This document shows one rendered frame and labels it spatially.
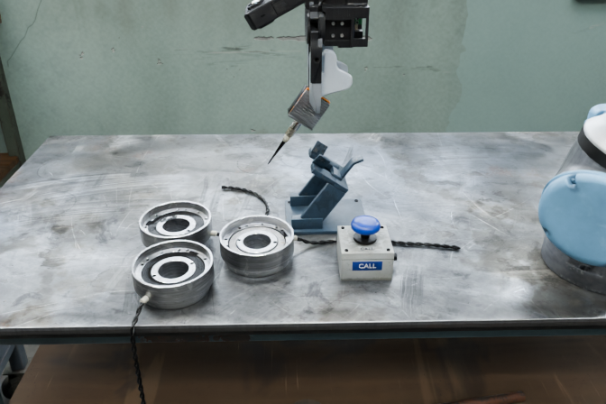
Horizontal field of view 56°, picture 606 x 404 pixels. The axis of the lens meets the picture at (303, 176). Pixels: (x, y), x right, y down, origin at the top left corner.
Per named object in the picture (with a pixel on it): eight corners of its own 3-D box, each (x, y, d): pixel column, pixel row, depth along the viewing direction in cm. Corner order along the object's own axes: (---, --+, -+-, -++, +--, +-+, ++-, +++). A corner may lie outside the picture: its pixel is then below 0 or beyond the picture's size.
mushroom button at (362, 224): (351, 259, 77) (353, 228, 75) (348, 243, 81) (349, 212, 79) (381, 259, 77) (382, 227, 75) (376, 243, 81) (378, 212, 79)
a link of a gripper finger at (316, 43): (322, 85, 76) (323, 17, 73) (310, 86, 76) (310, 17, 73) (319, 78, 80) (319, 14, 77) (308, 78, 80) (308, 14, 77)
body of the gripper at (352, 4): (367, 52, 76) (372, -44, 70) (303, 53, 75) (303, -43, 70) (360, 39, 83) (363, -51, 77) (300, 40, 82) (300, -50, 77)
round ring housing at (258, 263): (234, 288, 76) (232, 262, 74) (212, 247, 84) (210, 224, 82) (306, 269, 79) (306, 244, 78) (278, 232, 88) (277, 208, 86)
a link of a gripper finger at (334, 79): (353, 117, 79) (354, 50, 76) (310, 118, 79) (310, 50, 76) (350, 112, 82) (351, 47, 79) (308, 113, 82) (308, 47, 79)
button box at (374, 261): (340, 281, 77) (342, 252, 75) (336, 252, 83) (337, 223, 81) (399, 280, 77) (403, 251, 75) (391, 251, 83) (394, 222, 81)
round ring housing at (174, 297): (170, 256, 82) (168, 232, 80) (230, 277, 78) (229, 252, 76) (117, 297, 74) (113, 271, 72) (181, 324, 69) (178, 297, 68)
